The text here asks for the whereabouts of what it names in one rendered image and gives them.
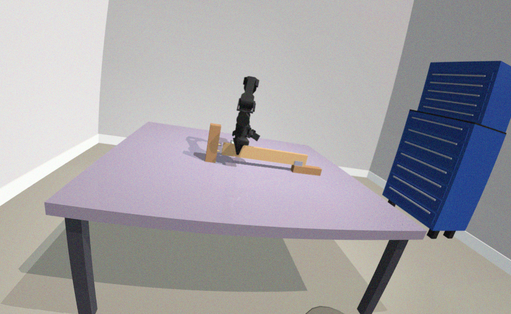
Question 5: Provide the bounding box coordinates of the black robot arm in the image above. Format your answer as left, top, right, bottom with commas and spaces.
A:
236, 76, 260, 141

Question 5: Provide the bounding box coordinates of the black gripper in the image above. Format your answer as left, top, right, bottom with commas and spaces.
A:
232, 123, 249, 155

